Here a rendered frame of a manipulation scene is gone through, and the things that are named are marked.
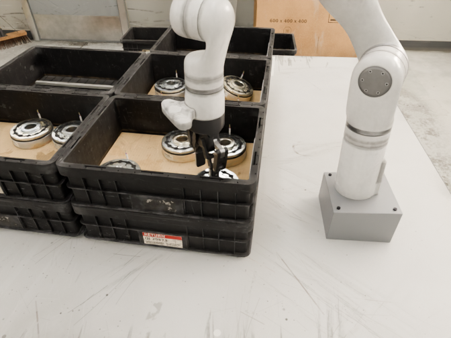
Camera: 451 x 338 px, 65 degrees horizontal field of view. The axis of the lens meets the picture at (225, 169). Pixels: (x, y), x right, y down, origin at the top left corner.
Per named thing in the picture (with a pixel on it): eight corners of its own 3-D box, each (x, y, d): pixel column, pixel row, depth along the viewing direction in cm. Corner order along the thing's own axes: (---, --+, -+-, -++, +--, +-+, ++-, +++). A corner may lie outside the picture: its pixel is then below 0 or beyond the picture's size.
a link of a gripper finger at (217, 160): (214, 149, 67) (210, 166, 72) (219, 156, 66) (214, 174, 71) (226, 145, 68) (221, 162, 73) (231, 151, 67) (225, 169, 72)
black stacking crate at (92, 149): (262, 145, 95) (264, 108, 88) (252, 229, 73) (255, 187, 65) (120, 133, 100) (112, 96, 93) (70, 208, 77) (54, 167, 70)
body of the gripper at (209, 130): (233, 111, 66) (232, 152, 72) (211, 93, 72) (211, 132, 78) (198, 123, 63) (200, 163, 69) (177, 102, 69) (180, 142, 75)
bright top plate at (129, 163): (147, 163, 82) (147, 161, 82) (129, 192, 74) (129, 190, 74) (107, 157, 84) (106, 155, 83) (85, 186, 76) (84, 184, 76)
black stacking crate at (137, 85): (268, 93, 118) (270, 60, 111) (262, 144, 96) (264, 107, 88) (153, 86, 123) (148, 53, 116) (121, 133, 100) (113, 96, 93)
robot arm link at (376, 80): (408, 61, 60) (385, 146, 71) (416, 45, 67) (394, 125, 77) (352, 53, 64) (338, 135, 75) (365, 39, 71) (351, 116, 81)
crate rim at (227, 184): (265, 114, 89) (266, 105, 88) (255, 195, 66) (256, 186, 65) (113, 102, 94) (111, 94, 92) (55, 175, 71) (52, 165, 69)
